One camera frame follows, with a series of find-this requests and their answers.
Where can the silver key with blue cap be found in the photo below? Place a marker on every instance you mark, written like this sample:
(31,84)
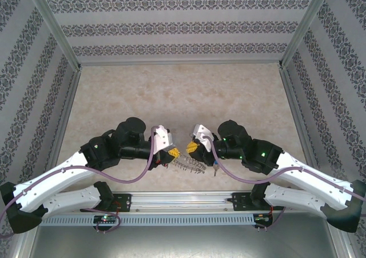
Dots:
(216,169)

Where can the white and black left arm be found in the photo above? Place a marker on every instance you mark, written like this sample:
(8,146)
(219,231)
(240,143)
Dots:
(71,196)

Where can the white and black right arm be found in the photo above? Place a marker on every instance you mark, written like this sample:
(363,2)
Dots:
(294,198)

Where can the small controller board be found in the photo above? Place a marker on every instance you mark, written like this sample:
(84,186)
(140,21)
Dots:
(261,217)
(105,219)

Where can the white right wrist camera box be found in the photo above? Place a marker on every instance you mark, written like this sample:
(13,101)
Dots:
(200,130)

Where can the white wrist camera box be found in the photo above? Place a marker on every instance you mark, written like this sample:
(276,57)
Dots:
(161,139)
(200,130)

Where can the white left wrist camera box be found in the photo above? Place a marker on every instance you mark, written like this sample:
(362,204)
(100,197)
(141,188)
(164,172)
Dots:
(161,139)

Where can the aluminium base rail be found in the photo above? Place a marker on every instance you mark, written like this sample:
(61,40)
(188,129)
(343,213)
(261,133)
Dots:
(183,202)

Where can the aluminium frame beam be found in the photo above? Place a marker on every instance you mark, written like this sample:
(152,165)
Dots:
(180,62)
(66,112)
(24,248)
(297,112)
(341,245)

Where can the grey metal base plate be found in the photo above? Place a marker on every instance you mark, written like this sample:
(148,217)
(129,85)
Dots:
(183,243)

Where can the aluminium frame post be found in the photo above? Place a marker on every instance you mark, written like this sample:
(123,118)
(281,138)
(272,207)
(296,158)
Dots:
(55,26)
(303,26)

